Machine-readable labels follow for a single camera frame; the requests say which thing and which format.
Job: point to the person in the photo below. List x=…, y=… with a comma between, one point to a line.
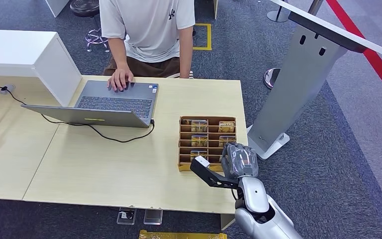
x=148, y=29

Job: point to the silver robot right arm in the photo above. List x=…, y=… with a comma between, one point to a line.
x=253, y=194

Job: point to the chrome stanchion post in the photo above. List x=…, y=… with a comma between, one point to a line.
x=270, y=79
x=277, y=16

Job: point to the person's right hand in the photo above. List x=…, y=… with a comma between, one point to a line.
x=120, y=79

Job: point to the yellow plastic bag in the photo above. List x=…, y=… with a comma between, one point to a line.
x=177, y=236

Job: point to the grey kiosk stand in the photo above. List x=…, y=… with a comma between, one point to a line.
x=296, y=85

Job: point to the wooden card holder box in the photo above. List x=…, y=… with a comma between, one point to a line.
x=185, y=166

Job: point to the white counter block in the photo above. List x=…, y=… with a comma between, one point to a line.
x=13, y=49

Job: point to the person's left forearm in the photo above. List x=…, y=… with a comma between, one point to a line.
x=186, y=52

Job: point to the black round stool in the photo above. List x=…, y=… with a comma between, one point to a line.
x=84, y=7

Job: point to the grey laptop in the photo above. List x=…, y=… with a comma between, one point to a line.
x=118, y=102

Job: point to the white cabinet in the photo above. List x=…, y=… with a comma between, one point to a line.
x=56, y=6

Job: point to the floor socket box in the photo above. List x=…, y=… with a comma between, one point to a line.
x=126, y=216
x=153, y=217

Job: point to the white desk leg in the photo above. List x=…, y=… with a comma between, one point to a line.
x=226, y=221

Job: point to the person's right forearm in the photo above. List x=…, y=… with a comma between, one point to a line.
x=117, y=52

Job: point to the hotel key card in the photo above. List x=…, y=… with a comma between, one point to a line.
x=199, y=141
x=226, y=127
x=197, y=153
x=225, y=140
x=199, y=126

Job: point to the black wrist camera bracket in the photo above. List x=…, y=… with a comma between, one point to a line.
x=210, y=176

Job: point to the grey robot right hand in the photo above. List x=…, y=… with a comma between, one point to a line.
x=242, y=161

